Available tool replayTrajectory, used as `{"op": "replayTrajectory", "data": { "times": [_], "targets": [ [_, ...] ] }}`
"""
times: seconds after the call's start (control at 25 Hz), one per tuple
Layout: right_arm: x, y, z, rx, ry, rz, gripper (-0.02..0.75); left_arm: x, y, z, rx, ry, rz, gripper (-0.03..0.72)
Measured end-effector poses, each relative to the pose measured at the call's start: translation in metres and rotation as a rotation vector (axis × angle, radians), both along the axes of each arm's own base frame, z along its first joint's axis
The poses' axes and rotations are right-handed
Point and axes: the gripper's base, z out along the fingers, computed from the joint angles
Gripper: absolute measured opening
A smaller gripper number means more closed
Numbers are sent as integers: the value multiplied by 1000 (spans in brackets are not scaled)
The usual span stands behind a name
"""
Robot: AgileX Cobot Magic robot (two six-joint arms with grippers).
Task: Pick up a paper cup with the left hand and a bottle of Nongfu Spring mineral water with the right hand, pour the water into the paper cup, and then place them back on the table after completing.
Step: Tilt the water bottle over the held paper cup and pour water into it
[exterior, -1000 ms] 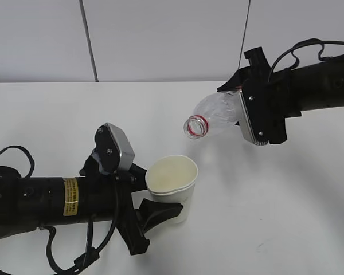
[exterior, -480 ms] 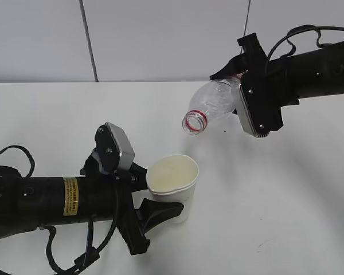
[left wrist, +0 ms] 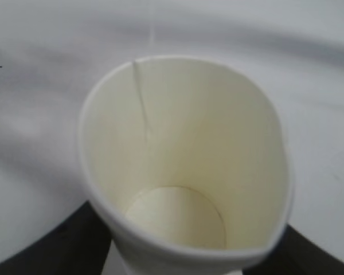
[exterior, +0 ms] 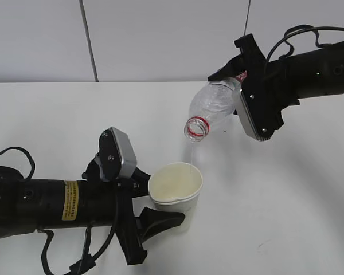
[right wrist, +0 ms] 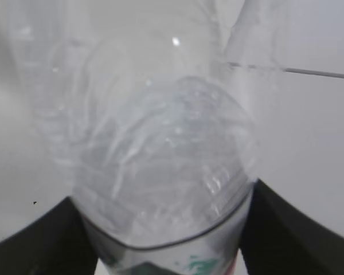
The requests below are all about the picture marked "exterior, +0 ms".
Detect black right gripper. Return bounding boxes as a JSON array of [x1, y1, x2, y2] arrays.
[[208, 34, 300, 110]]

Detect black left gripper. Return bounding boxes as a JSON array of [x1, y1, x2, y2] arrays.
[[81, 157, 185, 265]]

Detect white paper cup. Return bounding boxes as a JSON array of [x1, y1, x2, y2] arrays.
[[148, 162, 203, 233]]

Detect clear water bottle red label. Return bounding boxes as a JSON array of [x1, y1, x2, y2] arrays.
[[184, 72, 247, 142]]

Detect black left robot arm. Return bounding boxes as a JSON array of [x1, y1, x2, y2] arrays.
[[0, 166, 185, 265]]

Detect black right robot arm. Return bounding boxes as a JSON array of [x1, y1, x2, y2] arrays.
[[208, 34, 344, 113]]

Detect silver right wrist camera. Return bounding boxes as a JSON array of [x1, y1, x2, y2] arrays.
[[231, 80, 284, 142]]

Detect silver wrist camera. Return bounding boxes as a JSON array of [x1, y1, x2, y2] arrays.
[[98, 127, 137, 182], [231, 80, 284, 142]]

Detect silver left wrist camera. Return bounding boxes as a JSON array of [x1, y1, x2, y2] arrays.
[[98, 127, 137, 182]]

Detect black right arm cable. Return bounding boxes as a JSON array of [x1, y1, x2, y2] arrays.
[[265, 24, 344, 72]]

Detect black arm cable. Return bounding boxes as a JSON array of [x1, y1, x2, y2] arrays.
[[0, 146, 118, 275], [265, 24, 344, 72]]

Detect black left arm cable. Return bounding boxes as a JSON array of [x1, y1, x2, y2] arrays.
[[0, 146, 118, 275]]

